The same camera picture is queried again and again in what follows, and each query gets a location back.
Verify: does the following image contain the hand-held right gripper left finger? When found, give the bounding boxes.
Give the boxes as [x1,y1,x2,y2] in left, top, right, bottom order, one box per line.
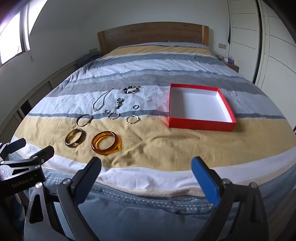
[24,157,102,241]

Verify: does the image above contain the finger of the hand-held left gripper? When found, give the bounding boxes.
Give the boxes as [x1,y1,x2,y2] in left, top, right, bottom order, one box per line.
[0,146,55,176]
[0,138,26,161]

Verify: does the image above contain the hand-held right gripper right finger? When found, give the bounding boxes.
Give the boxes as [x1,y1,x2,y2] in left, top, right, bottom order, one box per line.
[191,156,270,241]

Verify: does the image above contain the amber resin bangle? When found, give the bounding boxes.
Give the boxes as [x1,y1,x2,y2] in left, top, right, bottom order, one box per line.
[91,131,122,156]

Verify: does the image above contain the brown gold bangle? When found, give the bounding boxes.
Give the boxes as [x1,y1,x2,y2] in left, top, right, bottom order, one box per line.
[65,128,86,148]

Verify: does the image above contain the red cardboard box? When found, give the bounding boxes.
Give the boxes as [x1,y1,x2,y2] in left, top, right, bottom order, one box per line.
[168,83,237,132]

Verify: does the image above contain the plain silver bangle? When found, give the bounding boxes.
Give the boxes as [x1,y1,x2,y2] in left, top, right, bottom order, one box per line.
[76,114,94,127]

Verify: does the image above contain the window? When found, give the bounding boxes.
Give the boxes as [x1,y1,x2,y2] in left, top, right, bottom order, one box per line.
[0,0,48,65]

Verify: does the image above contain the wooden nightstand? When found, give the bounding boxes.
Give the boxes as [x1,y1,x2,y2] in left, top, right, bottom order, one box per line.
[220,57,239,73]

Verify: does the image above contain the grey blue folded cloth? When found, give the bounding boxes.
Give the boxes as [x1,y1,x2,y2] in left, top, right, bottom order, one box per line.
[80,52,102,66]

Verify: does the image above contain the bed with striped duvet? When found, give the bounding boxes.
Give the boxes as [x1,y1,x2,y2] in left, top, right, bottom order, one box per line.
[11,42,296,241]

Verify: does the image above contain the white wardrobe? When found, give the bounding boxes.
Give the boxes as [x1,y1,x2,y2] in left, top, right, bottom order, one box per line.
[228,0,296,130]

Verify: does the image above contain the wooden headboard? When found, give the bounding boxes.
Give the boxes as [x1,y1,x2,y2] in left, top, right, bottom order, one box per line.
[97,22,209,54]

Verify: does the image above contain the low white wall cabinet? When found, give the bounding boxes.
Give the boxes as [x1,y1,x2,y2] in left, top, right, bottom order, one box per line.
[0,62,79,144]

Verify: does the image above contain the silver chain necklace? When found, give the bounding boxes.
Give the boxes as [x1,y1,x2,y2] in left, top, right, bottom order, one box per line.
[93,88,114,112]

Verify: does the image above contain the black white beaded bracelet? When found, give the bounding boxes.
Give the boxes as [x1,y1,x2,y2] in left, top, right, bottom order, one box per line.
[122,86,141,94]

